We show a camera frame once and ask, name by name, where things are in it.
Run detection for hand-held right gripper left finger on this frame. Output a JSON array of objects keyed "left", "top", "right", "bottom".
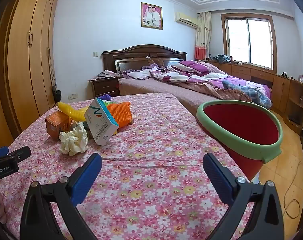
[{"left": 20, "top": 152, "right": 103, "bottom": 240}]

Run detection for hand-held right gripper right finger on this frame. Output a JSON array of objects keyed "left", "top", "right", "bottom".
[{"left": 203, "top": 152, "right": 284, "bottom": 240}]

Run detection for white tissue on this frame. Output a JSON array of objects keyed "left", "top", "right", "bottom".
[{"left": 59, "top": 121, "right": 88, "bottom": 155}]

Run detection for orange yellow small box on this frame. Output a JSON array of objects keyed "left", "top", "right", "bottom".
[{"left": 45, "top": 110, "right": 72, "bottom": 139}]

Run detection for red bin with green rim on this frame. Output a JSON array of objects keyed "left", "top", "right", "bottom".
[{"left": 196, "top": 100, "right": 283, "bottom": 180}]

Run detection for orange textured packet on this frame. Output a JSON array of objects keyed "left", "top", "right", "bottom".
[{"left": 107, "top": 101, "right": 134, "bottom": 128}]

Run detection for white teal cardboard box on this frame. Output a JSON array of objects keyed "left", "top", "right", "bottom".
[{"left": 84, "top": 97, "right": 119, "bottom": 146}]

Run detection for yellow ribbed plastic wrapper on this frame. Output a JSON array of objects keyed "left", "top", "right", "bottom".
[{"left": 58, "top": 102, "right": 92, "bottom": 122}]

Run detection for pink floral bedsheet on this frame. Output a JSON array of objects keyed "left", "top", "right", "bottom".
[{"left": 0, "top": 92, "right": 257, "bottom": 240}]

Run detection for wooden wardrobe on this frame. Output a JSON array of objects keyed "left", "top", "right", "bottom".
[{"left": 0, "top": 0, "right": 59, "bottom": 150}]

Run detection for leaning thin pole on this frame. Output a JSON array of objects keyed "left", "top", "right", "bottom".
[{"left": 48, "top": 49, "right": 55, "bottom": 90}]

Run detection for blue plaid cloth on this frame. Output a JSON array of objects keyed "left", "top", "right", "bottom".
[{"left": 223, "top": 77, "right": 273, "bottom": 109}]

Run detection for dark wooden nightstand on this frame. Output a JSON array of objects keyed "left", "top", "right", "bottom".
[{"left": 88, "top": 76, "right": 120, "bottom": 98}]

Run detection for pink patterned cloth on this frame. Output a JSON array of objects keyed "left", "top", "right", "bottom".
[{"left": 95, "top": 70, "right": 120, "bottom": 79}]

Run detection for long wooden cabinet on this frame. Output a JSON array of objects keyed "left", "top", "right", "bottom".
[{"left": 206, "top": 59, "right": 303, "bottom": 135}]

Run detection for purple patchwork quilt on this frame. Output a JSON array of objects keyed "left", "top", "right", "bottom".
[{"left": 151, "top": 60, "right": 273, "bottom": 109}]

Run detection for white purple ruffled pillow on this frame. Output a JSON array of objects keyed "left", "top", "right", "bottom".
[{"left": 121, "top": 65, "right": 162, "bottom": 80}]

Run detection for blue crumpled clothes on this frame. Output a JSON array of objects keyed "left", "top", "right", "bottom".
[{"left": 211, "top": 54, "right": 232, "bottom": 63}]

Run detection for dark wooden headboard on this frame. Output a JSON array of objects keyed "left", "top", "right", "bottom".
[{"left": 102, "top": 44, "right": 187, "bottom": 73}]

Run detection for wooden framed window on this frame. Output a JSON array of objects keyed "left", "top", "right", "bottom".
[{"left": 221, "top": 13, "right": 277, "bottom": 71}]

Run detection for floral curtain with red hem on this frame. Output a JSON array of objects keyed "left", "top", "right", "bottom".
[{"left": 194, "top": 12, "right": 212, "bottom": 60}]

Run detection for white air conditioner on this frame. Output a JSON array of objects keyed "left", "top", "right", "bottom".
[{"left": 175, "top": 12, "right": 199, "bottom": 28}]

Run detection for thin floor cable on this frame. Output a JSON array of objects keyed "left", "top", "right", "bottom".
[{"left": 283, "top": 150, "right": 303, "bottom": 218}]

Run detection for framed wall photo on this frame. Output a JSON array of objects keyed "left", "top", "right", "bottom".
[{"left": 141, "top": 2, "right": 163, "bottom": 30}]

